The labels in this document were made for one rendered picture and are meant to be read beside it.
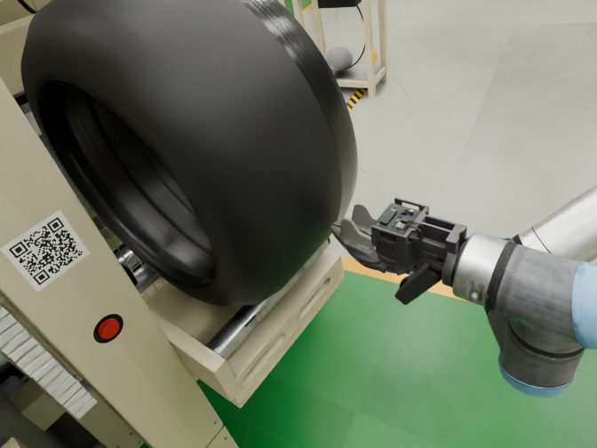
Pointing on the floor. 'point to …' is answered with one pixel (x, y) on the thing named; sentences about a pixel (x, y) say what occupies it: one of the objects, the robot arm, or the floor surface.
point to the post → (95, 304)
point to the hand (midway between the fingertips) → (338, 230)
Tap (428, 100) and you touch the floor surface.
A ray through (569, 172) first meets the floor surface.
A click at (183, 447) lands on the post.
